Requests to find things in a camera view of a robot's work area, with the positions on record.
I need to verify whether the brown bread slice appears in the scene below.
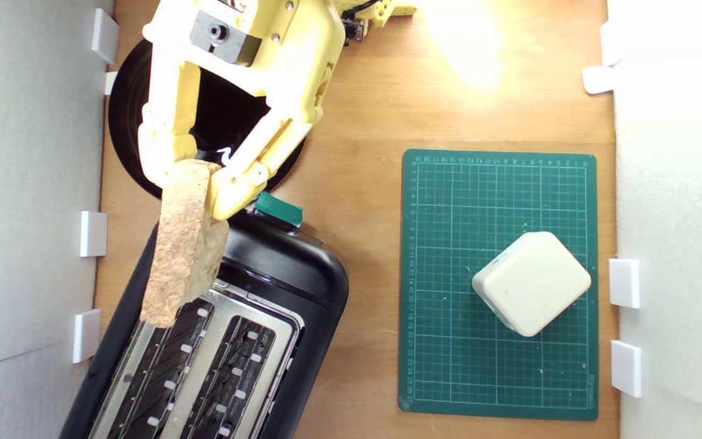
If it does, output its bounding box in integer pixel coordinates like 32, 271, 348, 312
140, 159, 230, 329

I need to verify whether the green toaster lever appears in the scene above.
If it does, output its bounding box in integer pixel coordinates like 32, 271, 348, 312
253, 191, 304, 229

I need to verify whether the black two-slot toaster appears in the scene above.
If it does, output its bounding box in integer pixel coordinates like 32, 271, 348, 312
58, 207, 350, 439

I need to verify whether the black round plate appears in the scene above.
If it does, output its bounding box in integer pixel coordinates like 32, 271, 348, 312
108, 38, 307, 202

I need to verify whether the green cutting mat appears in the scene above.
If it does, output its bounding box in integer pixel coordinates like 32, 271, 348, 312
398, 149, 599, 421

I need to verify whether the white block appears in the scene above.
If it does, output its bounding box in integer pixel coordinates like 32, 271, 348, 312
472, 230, 592, 338

